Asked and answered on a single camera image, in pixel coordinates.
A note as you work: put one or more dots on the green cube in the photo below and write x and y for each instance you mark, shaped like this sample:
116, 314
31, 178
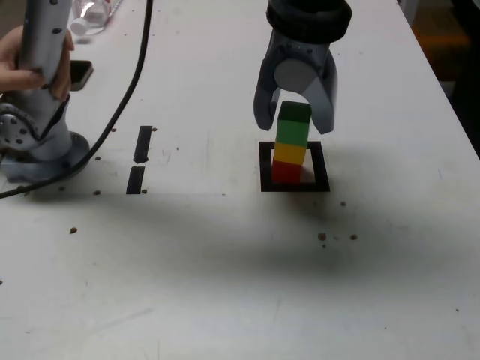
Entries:
293, 129

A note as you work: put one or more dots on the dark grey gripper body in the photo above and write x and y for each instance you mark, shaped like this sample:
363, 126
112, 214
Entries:
300, 50

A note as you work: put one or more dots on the yellow cube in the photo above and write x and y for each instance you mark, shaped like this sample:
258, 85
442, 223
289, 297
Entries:
288, 153

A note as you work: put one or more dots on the black phone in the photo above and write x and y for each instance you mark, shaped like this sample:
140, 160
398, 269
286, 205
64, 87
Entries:
80, 73

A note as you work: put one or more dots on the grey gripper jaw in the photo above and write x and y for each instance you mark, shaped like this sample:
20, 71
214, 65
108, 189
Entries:
264, 101
294, 75

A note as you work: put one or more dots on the black tape strip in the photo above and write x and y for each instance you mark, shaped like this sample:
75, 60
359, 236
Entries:
142, 144

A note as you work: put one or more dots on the clear plastic bottle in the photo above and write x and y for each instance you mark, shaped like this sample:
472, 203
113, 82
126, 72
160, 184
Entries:
93, 15

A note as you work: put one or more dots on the black tape square outline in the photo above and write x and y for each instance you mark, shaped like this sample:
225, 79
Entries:
265, 168

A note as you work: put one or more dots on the person's hand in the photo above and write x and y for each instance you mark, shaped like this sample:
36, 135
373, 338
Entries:
9, 71

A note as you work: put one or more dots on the red cube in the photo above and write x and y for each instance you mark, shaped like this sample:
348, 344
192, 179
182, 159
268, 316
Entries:
287, 173

